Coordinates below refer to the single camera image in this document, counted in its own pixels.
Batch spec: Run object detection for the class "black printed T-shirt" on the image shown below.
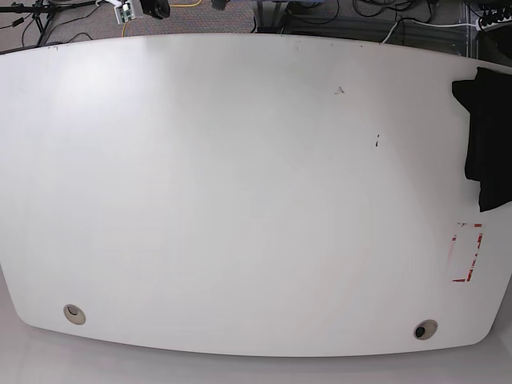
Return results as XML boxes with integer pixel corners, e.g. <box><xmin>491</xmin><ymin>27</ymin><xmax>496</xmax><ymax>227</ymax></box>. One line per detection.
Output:
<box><xmin>452</xmin><ymin>67</ymin><xmax>511</xmax><ymax>212</ymax></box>

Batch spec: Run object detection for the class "robot arm image left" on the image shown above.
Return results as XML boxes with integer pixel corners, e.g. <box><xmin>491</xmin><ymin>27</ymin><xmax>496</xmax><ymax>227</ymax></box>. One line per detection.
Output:
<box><xmin>140</xmin><ymin>0</ymin><xmax>170</xmax><ymax>20</ymax></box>

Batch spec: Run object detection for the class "red tape marking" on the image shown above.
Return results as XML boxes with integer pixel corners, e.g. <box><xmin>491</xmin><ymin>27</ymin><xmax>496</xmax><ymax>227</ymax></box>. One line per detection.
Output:
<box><xmin>448</xmin><ymin>222</ymin><xmax>483</xmax><ymax>282</ymax></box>

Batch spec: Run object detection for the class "black tripod stand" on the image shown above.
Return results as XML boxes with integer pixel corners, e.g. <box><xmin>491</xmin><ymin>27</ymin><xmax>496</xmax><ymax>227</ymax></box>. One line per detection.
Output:
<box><xmin>1</xmin><ymin>1</ymin><xmax>106</xmax><ymax>50</ymax></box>

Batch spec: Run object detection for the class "white power strip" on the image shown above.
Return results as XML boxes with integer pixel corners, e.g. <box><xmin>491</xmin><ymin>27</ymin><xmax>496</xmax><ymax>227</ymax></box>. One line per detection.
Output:
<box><xmin>478</xmin><ymin>7</ymin><xmax>511</xmax><ymax>31</ymax></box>

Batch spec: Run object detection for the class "right table cable grommet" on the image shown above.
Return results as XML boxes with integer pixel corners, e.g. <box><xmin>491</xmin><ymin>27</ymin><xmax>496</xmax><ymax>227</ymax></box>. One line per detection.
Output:
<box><xmin>414</xmin><ymin>319</ymin><xmax>438</xmax><ymax>341</ymax></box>

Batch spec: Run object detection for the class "table cable grommet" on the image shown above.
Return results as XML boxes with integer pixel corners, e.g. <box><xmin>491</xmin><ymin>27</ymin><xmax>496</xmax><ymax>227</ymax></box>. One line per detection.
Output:
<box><xmin>414</xmin><ymin>319</ymin><xmax>438</xmax><ymax>341</ymax></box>
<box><xmin>63</xmin><ymin>304</ymin><xmax>86</xmax><ymax>326</ymax></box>

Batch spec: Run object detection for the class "left table cable grommet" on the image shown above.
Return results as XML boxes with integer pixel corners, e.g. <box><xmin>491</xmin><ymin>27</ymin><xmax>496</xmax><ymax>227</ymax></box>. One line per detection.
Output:
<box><xmin>63</xmin><ymin>304</ymin><xmax>86</xmax><ymax>326</ymax></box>

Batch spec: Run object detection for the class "wrist camera board image left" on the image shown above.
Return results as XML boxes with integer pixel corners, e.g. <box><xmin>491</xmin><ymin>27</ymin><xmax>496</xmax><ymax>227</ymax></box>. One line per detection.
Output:
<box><xmin>114</xmin><ymin>0</ymin><xmax>143</xmax><ymax>24</ymax></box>

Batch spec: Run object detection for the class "aluminium frame rack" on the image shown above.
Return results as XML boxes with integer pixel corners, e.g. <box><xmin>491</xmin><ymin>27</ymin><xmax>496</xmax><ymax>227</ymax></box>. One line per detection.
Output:
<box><xmin>250</xmin><ymin>1</ymin><xmax>479</xmax><ymax>58</ymax></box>

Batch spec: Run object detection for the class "white cable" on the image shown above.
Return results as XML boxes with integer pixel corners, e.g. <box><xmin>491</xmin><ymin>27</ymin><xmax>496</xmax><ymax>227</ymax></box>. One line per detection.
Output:
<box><xmin>379</xmin><ymin>19</ymin><xmax>479</xmax><ymax>44</ymax></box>

